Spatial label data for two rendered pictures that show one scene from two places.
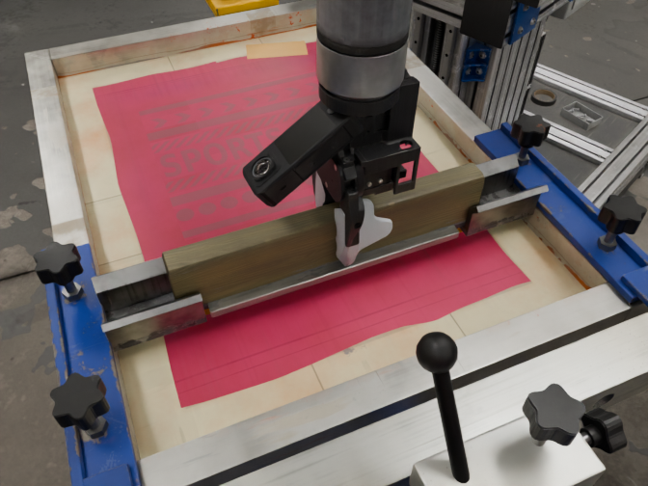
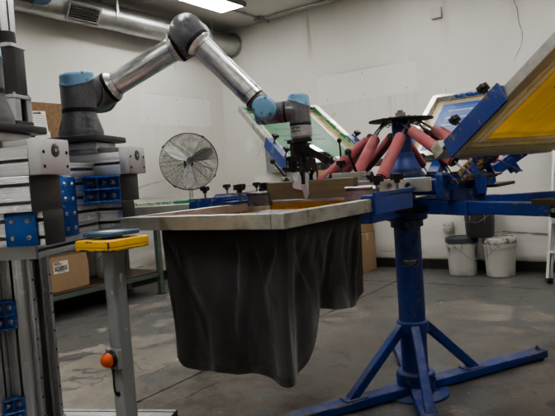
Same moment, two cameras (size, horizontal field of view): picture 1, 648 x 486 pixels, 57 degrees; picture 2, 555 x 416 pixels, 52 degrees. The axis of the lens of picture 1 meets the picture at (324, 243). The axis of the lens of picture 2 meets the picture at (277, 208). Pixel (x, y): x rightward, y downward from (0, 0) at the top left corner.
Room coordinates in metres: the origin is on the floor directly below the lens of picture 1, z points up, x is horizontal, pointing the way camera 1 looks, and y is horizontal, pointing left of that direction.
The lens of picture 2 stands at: (1.62, 1.63, 1.07)
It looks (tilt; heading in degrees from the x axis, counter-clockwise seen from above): 3 degrees down; 238
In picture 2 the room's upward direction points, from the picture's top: 4 degrees counter-clockwise
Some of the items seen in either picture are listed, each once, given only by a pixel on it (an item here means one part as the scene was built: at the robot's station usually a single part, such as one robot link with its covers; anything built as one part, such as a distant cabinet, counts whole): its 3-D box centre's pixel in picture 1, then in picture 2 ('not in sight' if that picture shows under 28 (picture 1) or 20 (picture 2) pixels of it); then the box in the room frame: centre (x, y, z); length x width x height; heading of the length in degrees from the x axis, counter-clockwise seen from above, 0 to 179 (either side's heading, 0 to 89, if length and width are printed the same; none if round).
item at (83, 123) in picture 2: not in sight; (80, 123); (1.11, -0.41, 1.31); 0.15 x 0.15 x 0.10
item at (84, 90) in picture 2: not in sight; (78, 90); (1.11, -0.42, 1.42); 0.13 x 0.12 x 0.14; 50
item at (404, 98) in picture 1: (363, 135); (301, 155); (0.46, -0.04, 1.15); 0.09 x 0.08 x 0.12; 113
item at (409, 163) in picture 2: not in sight; (408, 252); (-0.33, -0.34, 0.67); 0.39 x 0.39 x 1.35
